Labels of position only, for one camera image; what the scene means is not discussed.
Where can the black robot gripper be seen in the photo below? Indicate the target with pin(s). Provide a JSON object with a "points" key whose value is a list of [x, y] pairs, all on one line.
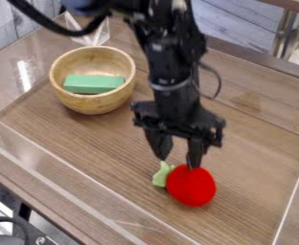
{"points": [[175, 115]]}

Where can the red plush fruit green leaf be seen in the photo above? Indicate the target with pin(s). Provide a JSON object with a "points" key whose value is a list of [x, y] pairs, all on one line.
{"points": [[189, 185]]}

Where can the wooden bowl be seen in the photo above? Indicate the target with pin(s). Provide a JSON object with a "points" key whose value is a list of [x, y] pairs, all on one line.
{"points": [[93, 61]]}

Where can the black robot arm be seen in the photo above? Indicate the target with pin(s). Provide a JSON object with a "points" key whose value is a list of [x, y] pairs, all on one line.
{"points": [[173, 45]]}

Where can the green rectangular block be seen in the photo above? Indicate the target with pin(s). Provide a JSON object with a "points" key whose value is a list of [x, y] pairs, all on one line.
{"points": [[82, 84]]}

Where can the metal table leg background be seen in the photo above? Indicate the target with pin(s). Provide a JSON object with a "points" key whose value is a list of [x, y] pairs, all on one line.
{"points": [[287, 35]]}

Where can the black table frame bracket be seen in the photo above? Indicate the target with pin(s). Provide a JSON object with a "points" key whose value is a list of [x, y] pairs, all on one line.
{"points": [[24, 229]]}

